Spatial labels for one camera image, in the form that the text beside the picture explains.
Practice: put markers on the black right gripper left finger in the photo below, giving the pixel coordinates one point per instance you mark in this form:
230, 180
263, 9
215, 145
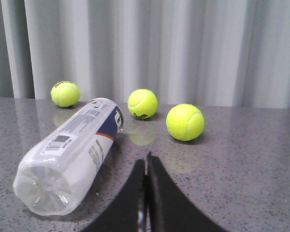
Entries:
126, 213

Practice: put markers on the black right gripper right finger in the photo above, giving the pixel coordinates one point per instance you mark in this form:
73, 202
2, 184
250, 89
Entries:
169, 209

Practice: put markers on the white Wilson tennis ball can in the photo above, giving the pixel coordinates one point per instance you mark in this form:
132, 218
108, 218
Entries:
57, 173

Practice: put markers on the yellow tennis ball far right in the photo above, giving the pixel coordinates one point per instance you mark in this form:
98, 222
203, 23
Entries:
185, 122

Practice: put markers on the yellow Wilson tennis ball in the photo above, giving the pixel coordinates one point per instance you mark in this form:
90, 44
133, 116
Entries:
142, 103

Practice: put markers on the yellow tennis ball centre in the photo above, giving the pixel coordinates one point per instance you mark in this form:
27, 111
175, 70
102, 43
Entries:
65, 94

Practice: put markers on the grey pleated curtain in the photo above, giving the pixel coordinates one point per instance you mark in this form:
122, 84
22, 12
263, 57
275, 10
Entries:
204, 52

